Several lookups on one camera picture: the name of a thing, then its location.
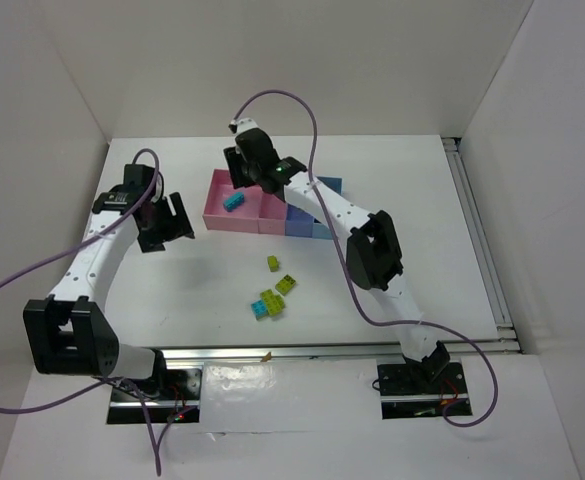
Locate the teal long lego brick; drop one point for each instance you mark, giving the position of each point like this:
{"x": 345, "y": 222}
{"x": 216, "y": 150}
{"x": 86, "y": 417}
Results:
{"x": 234, "y": 201}

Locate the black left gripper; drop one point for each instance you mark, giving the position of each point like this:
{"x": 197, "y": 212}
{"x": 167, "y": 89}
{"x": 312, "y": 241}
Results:
{"x": 167, "y": 223}

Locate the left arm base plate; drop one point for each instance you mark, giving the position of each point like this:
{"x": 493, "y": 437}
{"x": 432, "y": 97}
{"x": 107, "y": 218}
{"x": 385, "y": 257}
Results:
{"x": 175, "y": 399}

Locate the dark blue container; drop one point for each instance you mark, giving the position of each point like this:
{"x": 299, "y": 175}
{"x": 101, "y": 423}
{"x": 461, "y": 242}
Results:
{"x": 298, "y": 223}

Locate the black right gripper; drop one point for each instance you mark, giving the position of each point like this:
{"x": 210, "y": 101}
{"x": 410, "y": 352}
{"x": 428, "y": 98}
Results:
{"x": 237, "y": 168}

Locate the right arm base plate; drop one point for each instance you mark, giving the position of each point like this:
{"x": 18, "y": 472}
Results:
{"x": 403, "y": 396}

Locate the small green lego brick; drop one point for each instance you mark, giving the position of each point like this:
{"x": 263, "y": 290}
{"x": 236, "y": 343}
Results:
{"x": 273, "y": 263}

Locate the aluminium right rail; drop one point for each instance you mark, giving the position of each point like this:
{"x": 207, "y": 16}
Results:
{"x": 507, "y": 336}

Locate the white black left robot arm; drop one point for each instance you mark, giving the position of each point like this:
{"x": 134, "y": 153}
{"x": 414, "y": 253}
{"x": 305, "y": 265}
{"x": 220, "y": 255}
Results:
{"x": 68, "y": 332}

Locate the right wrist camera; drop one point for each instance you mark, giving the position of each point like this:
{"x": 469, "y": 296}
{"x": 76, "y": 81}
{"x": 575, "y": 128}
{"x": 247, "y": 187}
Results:
{"x": 239, "y": 126}

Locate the light blue container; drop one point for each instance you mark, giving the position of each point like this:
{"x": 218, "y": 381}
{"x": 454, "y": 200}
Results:
{"x": 319, "y": 230}

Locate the green teal lego stack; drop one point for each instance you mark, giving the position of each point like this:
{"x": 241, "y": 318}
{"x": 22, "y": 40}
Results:
{"x": 268, "y": 305}

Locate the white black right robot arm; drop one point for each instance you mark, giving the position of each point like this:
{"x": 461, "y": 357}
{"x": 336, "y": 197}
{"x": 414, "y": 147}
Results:
{"x": 368, "y": 241}

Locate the large pink container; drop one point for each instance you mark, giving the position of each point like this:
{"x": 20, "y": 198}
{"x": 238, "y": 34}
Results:
{"x": 244, "y": 218}

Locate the narrow pink container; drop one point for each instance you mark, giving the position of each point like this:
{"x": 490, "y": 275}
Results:
{"x": 272, "y": 216}

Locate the green square lego brick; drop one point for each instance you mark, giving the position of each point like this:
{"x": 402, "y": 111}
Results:
{"x": 285, "y": 285}

